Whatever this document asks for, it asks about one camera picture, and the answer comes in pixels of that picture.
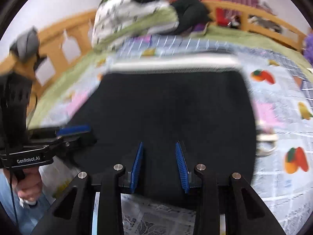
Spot black sweatpants with white stripe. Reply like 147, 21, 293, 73
69, 52, 257, 207

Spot person left hand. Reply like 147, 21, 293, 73
3, 167, 42, 202

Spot fruit print plastic sheet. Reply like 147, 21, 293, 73
44, 52, 312, 234

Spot grey checkered cloth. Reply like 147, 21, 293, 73
117, 33, 312, 102

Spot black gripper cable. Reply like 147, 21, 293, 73
4, 136, 20, 227

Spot right red chair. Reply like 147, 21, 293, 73
215, 0, 230, 27

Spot wooden bed frame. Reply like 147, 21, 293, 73
0, 0, 308, 113

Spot purple plush toy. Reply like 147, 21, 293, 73
303, 32, 313, 65

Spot person blue jeans leg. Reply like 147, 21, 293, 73
1, 169, 50, 234

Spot folded white green floral quilt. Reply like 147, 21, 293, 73
91, 0, 179, 51

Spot green fleece bed blanket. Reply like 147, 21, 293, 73
28, 26, 312, 128

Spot black clothing pile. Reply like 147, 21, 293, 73
170, 0, 212, 35

